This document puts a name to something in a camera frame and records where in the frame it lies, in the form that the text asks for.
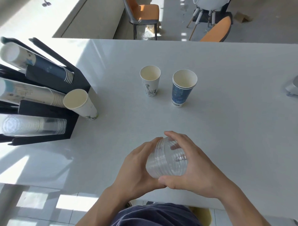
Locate person's right hand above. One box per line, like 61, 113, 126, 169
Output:
158, 131, 234, 200

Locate person's left hand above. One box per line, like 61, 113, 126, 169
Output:
109, 137, 167, 202

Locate nested clear plastic cups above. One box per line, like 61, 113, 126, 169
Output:
145, 137, 188, 179

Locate person's right forearm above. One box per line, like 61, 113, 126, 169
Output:
216, 179, 272, 226

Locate person's left forearm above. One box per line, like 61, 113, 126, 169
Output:
76, 186, 132, 226

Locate dark blue shirt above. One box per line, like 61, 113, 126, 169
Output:
112, 202, 203, 226

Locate yellow stool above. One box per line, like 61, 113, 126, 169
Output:
189, 206, 212, 226

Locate white paper cup line drawing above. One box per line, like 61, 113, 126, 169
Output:
140, 65, 161, 97

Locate blue patterned paper cup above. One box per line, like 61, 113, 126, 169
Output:
172, 69, 198, 108

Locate white paper cup green print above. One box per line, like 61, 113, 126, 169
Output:
63, 89, 99, 121

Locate black cup dispenser rack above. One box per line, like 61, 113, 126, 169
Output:
0, 36, 91, 146

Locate stack of clear plastic cups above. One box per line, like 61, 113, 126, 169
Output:
0, 115, 67, 136

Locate clear plastic bag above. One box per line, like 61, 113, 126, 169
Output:
140, 29, 156, 40

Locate stack of blue paper cups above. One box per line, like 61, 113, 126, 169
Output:
0, 42, 74, 85

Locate stack of white paper cups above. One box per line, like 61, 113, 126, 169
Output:
0, 77, 67, 108

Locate orange chair with dark legs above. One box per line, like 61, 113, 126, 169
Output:
123, 0, 160, 40

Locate orange chair backrest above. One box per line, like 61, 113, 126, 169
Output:
200, 16, 233, 42

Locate white rounded appliance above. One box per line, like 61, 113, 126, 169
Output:
284, 76, 298, 96

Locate white chair with wooden legs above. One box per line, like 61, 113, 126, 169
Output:
186, 0, 232, 40

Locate brown cardboard piece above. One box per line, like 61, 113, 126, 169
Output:
233, 11, 254, 24

